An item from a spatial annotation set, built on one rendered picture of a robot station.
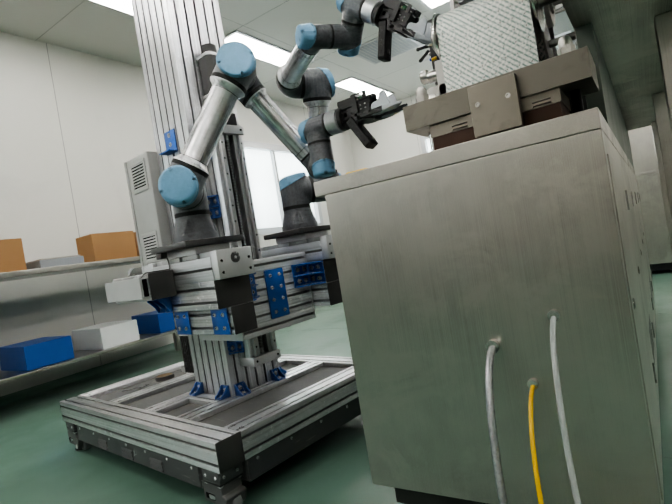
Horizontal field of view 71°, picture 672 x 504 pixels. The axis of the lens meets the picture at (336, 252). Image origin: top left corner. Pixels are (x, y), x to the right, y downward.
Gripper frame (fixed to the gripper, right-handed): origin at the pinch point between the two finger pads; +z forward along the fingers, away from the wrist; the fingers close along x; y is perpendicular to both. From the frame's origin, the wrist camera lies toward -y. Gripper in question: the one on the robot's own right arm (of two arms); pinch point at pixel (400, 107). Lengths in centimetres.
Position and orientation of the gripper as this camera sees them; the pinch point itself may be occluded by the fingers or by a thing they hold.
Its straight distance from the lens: 142.8
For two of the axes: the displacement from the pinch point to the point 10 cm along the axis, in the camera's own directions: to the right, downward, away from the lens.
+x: 5.5, -1.0, 8.3
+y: -1.6, -9.9, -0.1
